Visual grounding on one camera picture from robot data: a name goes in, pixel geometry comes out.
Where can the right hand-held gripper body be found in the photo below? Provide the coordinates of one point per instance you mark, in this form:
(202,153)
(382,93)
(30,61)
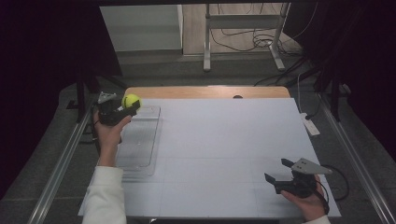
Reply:
(300,185)

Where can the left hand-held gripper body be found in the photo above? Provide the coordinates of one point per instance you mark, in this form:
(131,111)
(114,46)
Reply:
(109,113)

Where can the yellow tennis ball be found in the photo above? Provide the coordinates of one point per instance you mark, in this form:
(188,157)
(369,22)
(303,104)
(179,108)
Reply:
(130,100)

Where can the clear plastic container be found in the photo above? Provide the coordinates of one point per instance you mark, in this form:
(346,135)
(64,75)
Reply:
(140,140)

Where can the person's right hand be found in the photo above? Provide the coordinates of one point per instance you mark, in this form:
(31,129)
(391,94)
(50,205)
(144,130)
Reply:
(308,207)

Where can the person's left hand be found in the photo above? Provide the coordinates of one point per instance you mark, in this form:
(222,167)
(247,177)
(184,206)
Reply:
(109,137)

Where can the black metal stand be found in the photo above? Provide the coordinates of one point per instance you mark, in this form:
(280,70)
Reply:
(80,93)
(335,99)

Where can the white power strip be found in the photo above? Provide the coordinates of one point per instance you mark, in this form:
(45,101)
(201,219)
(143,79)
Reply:
(309,124)

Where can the white table board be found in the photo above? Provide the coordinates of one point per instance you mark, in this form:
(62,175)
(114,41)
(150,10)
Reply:
(218,140)

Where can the wooden table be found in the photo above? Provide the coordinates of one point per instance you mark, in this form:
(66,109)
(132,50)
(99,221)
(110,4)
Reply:
(202,92)

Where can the dark curtain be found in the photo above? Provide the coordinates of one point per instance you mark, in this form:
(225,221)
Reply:
(367,62)
(37,77)

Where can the white cabinet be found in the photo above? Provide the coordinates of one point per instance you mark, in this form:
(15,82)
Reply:
(140,28)

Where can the black floor frame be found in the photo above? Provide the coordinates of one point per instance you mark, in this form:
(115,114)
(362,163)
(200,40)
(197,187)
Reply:
(85,138)

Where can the aluminium floor rail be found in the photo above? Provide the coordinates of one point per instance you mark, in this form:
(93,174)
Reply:
(59,174)
(358,161)

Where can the white metal desk frame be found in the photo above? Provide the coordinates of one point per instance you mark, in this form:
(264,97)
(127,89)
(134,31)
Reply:
(243,21)

